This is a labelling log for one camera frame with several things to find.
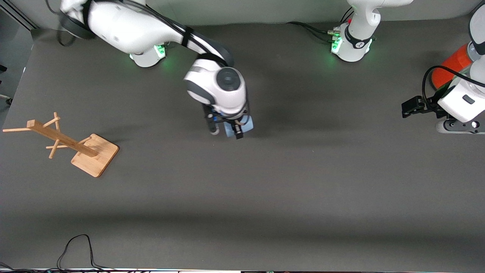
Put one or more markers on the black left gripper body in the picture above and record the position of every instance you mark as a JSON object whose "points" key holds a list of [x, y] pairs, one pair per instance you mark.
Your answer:
{"points": [[431, 107]]}

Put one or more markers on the light blue cup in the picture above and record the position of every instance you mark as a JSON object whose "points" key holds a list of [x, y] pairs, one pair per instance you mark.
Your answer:
{"points": [[228, 131]]}

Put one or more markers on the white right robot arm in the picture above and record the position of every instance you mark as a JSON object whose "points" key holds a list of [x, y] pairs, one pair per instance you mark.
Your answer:
{"points": [[132, 30]]}

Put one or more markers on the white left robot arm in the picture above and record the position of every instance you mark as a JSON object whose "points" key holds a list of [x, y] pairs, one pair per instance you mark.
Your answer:
{"points": [[360, 22]]}

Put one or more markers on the orange cylinder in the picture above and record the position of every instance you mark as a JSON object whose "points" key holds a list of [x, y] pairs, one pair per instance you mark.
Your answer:
{"points": [[449, 70]]}

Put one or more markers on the dark grey table cloth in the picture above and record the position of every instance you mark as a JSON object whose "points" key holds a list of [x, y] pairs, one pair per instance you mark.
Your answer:
{"points": [[242, 189]]}

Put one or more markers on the wooden mug tree stand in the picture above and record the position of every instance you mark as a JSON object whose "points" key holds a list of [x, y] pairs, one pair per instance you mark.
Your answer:
{"points": [[94, 153]]}

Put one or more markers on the black aluminium frame rail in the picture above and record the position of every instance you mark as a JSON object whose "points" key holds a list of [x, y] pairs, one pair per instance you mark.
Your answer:
{"points": [[19, 15]]}

